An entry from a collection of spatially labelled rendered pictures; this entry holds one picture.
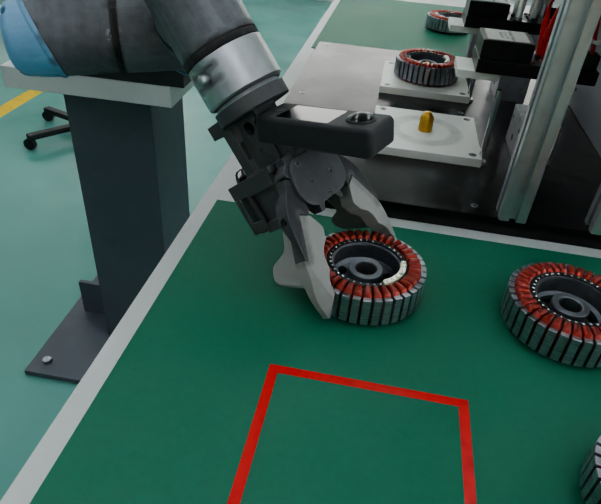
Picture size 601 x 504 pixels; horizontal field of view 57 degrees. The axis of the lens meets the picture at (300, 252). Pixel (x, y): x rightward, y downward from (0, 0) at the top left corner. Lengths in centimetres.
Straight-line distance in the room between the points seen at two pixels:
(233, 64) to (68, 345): 118
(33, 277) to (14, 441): 59
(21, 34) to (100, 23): 7
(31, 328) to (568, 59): 144
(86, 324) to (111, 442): 121
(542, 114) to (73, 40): 47
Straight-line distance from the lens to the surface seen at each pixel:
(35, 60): 63
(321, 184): 50
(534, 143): 63
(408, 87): 99
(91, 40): 61
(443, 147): 78
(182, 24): 51
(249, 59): 50
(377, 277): 52
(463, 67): 78
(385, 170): 72
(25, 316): 172
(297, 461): 41
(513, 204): 66
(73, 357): 154
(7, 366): 160
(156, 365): 47
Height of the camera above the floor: 109
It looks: 36 degrees down
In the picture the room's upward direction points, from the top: 5 degrees clockwise
